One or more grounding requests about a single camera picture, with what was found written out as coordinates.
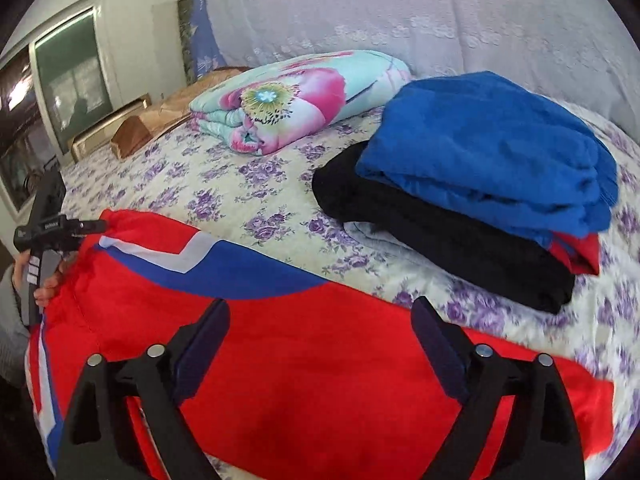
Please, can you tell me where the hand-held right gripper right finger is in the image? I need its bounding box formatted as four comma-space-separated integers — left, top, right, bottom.
410, 296, 586, 480

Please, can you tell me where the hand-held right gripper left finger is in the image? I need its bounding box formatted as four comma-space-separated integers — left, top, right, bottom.
56, 298, 232, 480

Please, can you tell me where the red shirt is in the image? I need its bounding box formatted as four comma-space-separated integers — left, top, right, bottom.
25, 208, 615, 480

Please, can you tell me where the person's left hand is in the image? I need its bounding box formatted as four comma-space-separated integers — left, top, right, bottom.
12, 255, 63, 311

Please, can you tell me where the folded black garment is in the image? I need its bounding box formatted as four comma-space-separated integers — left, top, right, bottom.
312, 140, 576, 316

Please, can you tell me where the brown pillow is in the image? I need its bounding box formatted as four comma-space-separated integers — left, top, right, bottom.
110, 66, 251, 161

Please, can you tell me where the window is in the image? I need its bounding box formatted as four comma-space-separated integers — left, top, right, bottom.
30, 7, 113, 153

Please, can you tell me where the folded white garment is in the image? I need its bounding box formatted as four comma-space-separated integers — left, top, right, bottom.
345, 220, 401, 252

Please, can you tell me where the purple floral bedspread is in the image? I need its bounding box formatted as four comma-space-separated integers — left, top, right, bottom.
60, 95, 640, 480

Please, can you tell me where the folded red garment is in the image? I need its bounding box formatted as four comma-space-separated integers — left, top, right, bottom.
550, 230, 601, 276

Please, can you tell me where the folded blue garment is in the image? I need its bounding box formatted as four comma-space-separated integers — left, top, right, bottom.
355, 71, 618, 248

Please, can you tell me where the blue patterned cloth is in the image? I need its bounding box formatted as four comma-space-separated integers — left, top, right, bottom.
189, 0, 226, 81

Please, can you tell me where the folded floral quilt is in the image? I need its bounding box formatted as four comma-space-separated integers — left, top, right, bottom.
189, 50, 413, 156

